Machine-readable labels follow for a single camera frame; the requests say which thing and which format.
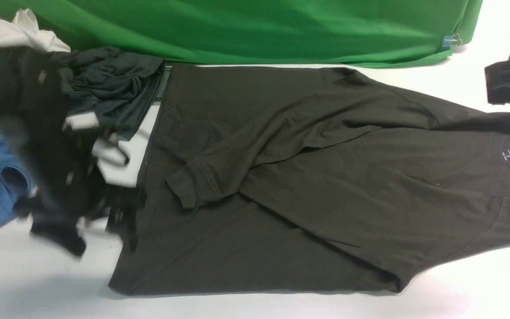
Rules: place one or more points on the metal table cable hatch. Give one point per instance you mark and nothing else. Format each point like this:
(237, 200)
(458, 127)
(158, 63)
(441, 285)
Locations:
(162, 84)

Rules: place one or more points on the dark teal crumpled garment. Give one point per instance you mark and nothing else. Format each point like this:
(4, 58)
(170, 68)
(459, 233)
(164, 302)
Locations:
(117, 86)

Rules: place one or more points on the dark gray long-sleeve top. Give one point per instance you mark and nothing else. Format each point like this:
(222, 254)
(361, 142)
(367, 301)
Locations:
(312, 180)

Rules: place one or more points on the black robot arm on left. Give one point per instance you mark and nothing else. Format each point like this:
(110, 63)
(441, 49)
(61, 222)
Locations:
(27, 75)

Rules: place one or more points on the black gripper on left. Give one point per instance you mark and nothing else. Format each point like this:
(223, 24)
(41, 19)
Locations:
(70, 186)

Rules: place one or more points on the green backdrop cloth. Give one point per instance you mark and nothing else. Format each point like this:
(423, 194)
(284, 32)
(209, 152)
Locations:
(366, 33)

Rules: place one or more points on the blue binder clip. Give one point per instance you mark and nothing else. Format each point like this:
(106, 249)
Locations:
(451, 41)

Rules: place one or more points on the white crumpled garment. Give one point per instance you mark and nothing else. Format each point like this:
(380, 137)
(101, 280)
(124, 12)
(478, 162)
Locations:
(24, 30)

